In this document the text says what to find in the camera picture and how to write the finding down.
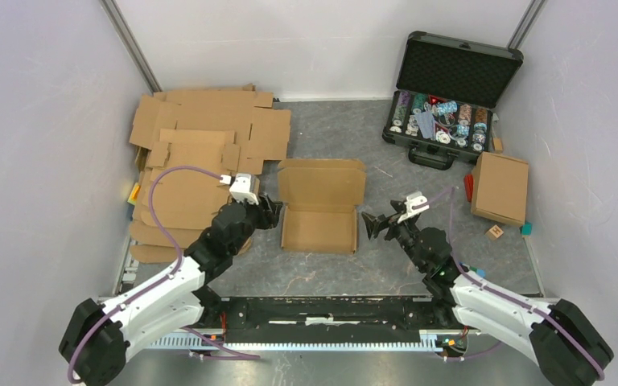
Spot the folded cardboard box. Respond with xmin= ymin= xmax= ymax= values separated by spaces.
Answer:
xmin=471 ymin=152 xmax=529 ymax=227

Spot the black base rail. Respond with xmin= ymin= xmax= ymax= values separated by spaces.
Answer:
xmin=170 ymin=294 xmax=486 ymax=345

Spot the wooden letter block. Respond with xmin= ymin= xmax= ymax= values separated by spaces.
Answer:
xmin=485 ymin=224 xmax=504 ymax=240

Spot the red object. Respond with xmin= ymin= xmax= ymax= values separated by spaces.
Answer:
xmin=463 ymin=174 xmax=474 ymax=203

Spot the cardboard box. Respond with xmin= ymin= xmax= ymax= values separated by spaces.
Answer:
xmin=471 ymin=152 xmax=529 ymax=227
xmin=278 ymin=158 xmax=366 ymax=254

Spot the black poker chip case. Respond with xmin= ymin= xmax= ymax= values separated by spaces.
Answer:
xmin=381 ymin=31 xmax=524 ymax=170

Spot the stack of flat cardboard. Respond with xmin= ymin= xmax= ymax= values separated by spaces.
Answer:
xmin=130 ymin=84 xmax=291 ymax=264

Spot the small brown wooden block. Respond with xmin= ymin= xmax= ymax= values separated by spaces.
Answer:
xmin=492 ymin=138 xmax=504 ymax=154

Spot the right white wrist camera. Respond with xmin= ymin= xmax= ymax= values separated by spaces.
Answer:
xmin=397 ymin=191 xmax=430 ymax=224

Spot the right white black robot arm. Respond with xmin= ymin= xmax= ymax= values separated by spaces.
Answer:
xmin=361 ymin=200 xmax=614 ymax=385

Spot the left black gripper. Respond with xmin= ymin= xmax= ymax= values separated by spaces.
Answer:
xmin=229 ymin=191 xmax=282 ymax=256

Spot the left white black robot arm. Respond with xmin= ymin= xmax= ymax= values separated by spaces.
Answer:
xmin=59 ymin=194 xmax=283 ymax=385

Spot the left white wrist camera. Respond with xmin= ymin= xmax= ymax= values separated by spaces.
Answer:
xmin=229 ymin=173 xmax=259 ymax=205

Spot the orange yellow block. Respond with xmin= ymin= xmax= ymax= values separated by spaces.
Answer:
xmin=126 ymin=183 xmax=141 ymax=205

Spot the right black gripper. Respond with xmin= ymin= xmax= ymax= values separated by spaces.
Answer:
xmin=361 ymin=199 xmax=426 ymax=273

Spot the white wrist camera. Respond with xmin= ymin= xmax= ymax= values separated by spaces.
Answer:
xmin=229 ymin=173 xmax=259 ymax=205
xmin=397 ymin=191 xmax=430 ymax=224

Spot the teal cube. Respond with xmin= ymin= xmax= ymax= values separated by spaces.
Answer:
xmin=520 ymin=221 xmax=533 ymax=237

